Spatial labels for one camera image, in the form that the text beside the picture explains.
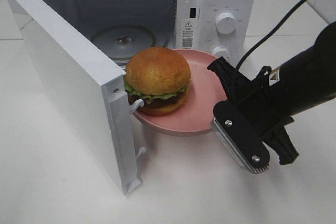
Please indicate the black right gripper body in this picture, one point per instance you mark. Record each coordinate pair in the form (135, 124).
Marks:
(252, 99)

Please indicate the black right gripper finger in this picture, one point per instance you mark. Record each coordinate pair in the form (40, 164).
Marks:
(283, 146)
(225, 72)

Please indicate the pink round plate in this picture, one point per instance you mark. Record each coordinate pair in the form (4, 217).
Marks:
(194, 117)

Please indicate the burger with lettuce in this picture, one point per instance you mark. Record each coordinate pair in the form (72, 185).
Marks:
(160, 77)

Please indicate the white microwave door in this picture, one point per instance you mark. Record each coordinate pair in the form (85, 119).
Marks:
(85, 85)

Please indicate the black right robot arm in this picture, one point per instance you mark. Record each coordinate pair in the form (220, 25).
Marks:
(306, 80)

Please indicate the lower white timer knob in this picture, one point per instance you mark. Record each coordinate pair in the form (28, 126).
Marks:
(221, 51)

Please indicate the upper white power knob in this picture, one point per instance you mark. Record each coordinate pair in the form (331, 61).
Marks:
(225, 23)

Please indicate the white microwave oven body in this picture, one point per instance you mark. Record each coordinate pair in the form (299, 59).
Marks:
(190, 24)

